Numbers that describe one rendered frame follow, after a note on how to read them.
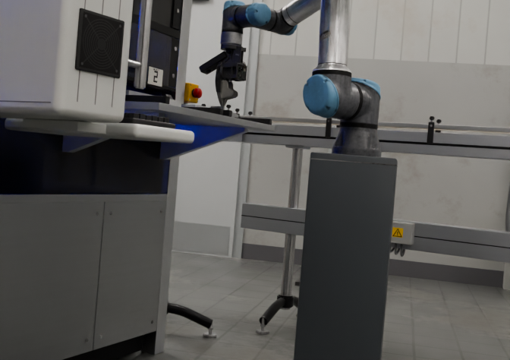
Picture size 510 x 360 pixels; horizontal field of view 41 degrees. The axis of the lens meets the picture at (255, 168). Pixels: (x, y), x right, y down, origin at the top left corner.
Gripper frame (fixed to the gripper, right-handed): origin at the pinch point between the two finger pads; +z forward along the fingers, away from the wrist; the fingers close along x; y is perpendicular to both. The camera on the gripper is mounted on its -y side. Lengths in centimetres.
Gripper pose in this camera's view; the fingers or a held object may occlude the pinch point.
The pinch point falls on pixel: (221, 103)
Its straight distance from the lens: 238.1
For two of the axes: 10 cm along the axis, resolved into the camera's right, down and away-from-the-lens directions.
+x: 4.6, 0.3, 8.9
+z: -0.8, 10.0, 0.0
